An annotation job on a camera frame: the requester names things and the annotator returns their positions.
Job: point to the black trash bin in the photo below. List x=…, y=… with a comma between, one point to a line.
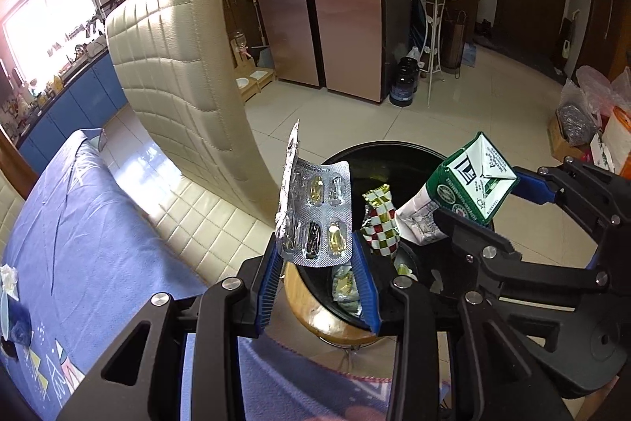
x=387, y=167

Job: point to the crumpled white tissue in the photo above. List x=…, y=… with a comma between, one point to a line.
x=7, y=277

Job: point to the dark blue jug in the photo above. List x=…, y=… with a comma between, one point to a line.
x=405, y=83

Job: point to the wooden pet feeder stand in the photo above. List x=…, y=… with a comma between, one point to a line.
x=249, y=71

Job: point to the yellow snack wrapper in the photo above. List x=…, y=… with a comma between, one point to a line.
x=345, y=290

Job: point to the red gold checkered wrapper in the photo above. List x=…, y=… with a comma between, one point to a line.
x=382, y=228

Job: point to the large cream leather chair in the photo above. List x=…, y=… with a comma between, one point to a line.
x=182, y=80

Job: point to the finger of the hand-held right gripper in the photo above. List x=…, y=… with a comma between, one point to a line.
x=535, y=189
x=473, y=238

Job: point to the blue ceramic bowl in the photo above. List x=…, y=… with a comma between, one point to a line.
x=19, y=327

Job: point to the white metal stand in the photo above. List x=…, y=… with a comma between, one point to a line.
x=434, y=36

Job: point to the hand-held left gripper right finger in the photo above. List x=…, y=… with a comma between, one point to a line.
x=365, y=288

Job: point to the pink plastic bag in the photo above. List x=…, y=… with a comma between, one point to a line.
x=606, y=88

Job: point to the green white milk carton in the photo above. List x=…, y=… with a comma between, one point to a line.
x=463, y=189

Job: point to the kitchen window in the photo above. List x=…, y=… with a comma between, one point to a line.
x=49, y=16

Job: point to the blue kitchen counter cabinets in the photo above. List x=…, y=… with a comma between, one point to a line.
x=79, y=100

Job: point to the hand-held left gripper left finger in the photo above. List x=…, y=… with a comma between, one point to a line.
x=268, y=288

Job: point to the orange white box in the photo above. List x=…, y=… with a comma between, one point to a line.
x=616, y=145

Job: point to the copper refrigerator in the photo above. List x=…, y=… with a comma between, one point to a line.
x=340, y=6

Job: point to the blue printed tablecloth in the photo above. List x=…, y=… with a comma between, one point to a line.
x=74, y=243

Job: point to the silver pill blister pack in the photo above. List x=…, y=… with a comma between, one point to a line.
x=315, y=214

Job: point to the round wooden stool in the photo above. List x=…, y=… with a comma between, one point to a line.
x=305, y=307

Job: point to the clear bag with dark contents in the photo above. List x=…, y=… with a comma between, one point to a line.
x=577, y=115

